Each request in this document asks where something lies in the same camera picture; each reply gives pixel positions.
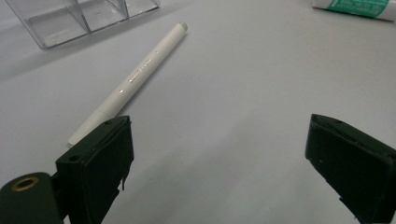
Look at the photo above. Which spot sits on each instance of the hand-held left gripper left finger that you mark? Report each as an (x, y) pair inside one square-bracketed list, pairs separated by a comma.
[(93, 174)]

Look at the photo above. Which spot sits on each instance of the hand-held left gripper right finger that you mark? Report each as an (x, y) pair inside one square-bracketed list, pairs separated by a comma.
[(355, 165)]

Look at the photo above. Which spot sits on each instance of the white pen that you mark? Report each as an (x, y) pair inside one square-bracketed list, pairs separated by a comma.
[(137, 77)]

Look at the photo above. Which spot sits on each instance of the clear plastic organizer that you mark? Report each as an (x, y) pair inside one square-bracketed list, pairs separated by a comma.
[(62, 25)]

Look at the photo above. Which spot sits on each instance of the green and white tube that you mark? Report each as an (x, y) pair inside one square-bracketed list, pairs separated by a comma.
[(358, 6)]

